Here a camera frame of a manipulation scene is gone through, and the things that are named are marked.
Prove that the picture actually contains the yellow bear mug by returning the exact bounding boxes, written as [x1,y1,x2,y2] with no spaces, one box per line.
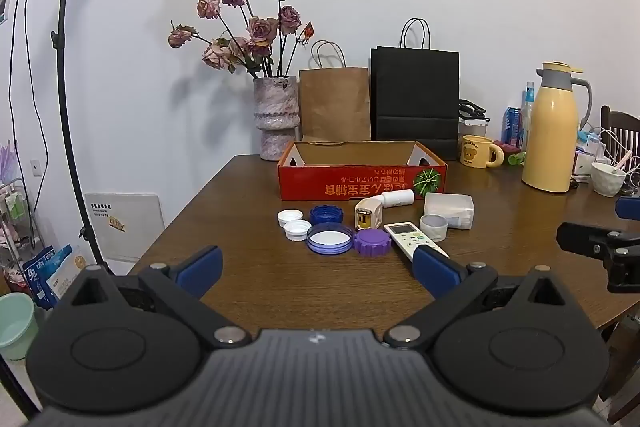
[458,135,505,170]

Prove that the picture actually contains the black paper bag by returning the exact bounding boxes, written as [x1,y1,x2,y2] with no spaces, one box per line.
[370,18,461,160]

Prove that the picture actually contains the purple jar lid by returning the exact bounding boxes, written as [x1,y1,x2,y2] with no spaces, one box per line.
[353,228,392,258]

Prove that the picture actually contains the white cables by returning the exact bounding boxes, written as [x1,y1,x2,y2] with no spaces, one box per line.
[580,123,640,190]

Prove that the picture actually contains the red cardboard box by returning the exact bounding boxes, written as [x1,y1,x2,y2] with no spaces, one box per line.
[277,140,449,202]

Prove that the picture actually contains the blue white bags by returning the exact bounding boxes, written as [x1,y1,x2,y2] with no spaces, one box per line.
[22,244,90,311]

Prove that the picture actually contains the white wall panel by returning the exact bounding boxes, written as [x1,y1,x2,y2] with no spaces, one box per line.
[84,192,166,264]

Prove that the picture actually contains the blue white package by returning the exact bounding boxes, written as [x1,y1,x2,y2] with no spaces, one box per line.
[574,131,607,180]

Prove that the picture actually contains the blue rimmed jar lid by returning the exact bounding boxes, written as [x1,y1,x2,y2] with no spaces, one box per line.
[306,223,354,255]

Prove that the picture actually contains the container with black clips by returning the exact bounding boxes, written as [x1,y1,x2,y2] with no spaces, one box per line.
[457,99,489,140]

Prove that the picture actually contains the small dark red box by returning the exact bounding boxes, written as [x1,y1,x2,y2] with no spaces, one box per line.
[492,140,521,163]

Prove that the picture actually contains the clear plastic bottle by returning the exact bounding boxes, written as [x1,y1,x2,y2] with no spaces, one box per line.
[520,81,537,152]

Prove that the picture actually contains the white spray bottle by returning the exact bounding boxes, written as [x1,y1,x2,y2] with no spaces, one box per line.
[382,189,415,208]

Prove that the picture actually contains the brown paper bag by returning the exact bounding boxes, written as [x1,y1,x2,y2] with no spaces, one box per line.
[298,40,372,142]

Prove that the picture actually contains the blue drink can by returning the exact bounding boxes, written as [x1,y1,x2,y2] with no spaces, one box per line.
[501,106,524,146]

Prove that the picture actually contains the dried pink rose bouquet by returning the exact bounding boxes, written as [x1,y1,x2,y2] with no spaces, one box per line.
[168,0,316,78]

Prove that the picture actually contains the blue bottle cap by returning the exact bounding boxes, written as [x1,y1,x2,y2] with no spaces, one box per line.
[309,205,344,226]

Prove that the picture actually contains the translucent plastic box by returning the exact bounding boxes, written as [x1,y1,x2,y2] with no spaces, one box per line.
[423,192,475,230]

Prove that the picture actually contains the metal wire rack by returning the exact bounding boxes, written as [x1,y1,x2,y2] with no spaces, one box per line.
[0,177,42,260]

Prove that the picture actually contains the white ceramic bowl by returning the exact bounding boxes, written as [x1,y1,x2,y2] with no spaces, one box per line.
[591,161,628,198]

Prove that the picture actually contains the yellow thermos jug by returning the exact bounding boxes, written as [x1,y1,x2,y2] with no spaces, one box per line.
[521,61,594,193]

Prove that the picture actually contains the beige charger plug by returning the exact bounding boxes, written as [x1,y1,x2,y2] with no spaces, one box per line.
[354,199,385,230]

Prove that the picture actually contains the white remote control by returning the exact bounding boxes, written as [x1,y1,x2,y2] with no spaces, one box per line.
[383,221,450,261]

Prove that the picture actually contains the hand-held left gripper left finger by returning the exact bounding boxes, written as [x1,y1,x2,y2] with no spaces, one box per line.
[52,245,252,349]

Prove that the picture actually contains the black hanging cable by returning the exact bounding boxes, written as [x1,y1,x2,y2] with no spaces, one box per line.
[7,0,51,190]

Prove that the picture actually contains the pink marbled vase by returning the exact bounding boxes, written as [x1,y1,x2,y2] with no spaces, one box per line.
[252,76,301,162]

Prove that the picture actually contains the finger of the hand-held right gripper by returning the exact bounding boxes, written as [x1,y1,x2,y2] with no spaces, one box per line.
[615,196,640,221]
[556,221,640,294]

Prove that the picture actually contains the white tape roll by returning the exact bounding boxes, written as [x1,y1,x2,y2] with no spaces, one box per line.
[419,214,450,242]

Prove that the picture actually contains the black light stand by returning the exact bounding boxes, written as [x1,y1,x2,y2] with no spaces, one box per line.
[0,0,119,423]

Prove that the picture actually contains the green plastic bucket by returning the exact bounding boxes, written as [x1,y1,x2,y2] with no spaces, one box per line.
[0,291,39,361]

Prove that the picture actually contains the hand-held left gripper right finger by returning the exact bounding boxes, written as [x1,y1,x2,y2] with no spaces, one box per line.
[384,245,581,350]

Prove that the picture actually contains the wooden chair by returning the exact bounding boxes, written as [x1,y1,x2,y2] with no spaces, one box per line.
[600,105,640,144]
[597,311,640,426]

